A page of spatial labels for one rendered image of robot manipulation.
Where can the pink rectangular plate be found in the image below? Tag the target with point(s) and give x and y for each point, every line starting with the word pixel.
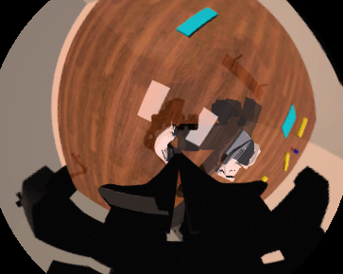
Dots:
pixel 242 138

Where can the teal rectangular block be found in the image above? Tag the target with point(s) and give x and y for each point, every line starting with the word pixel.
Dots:
pixel 196 21

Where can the teal rectangular plate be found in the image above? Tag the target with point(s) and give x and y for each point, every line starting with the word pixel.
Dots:
pixel 289 121

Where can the pink trapezoid plate with holes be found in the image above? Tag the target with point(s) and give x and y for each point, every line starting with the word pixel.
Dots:
pixel 220 171

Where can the yellow rectangular bar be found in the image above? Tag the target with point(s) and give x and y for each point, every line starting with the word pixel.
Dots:
pixel 302 127

